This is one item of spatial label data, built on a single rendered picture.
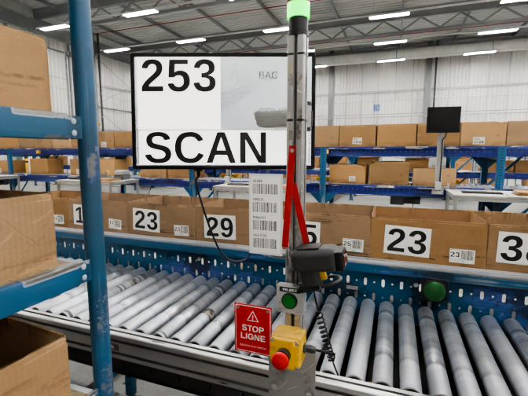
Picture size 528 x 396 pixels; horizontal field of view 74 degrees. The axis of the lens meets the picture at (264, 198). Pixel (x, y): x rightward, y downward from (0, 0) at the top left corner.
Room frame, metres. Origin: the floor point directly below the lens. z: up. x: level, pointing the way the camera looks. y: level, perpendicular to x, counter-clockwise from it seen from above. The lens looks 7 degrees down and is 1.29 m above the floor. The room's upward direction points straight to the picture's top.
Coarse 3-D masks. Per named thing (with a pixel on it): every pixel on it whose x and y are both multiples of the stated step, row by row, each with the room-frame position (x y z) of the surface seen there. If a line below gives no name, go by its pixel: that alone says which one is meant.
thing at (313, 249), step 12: (300, 252) 0.74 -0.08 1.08; (312, 252) 0.73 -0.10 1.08; (324, 252) 0.72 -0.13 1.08; (336, 252) 0.72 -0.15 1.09; (300, 264) 0.74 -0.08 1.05; (312, 264) 0.73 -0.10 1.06; (324, 264) 0.72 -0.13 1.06; (336, 264) 0.71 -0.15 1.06; (300, 276) 0.76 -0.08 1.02; (312, 276) 0.74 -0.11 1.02; (324, 276) 0.75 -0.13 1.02; (300, 288) 0.75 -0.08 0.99; (312, 288) 0.74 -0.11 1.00
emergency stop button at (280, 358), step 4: (280, 352) 0.72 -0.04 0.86; (272, 356) 0.72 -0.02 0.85; (276, 356) 0.71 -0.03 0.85; (280, 356) 0.71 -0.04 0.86; (284, 356) 0.71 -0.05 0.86; (272, 360) 0.72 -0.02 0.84; (276, 360) 0.71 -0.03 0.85; (280, 360) 0.71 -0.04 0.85; (284, 360) 0.71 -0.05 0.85; (288, 360) 0.71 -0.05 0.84; (276, 364) 0.71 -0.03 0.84; (280, 364) 0.71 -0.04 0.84; (284, 364) 0.70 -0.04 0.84; (288, 364) 0.71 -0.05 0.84; (280, 368) 0.71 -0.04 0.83; (284, 368) 0.71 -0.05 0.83
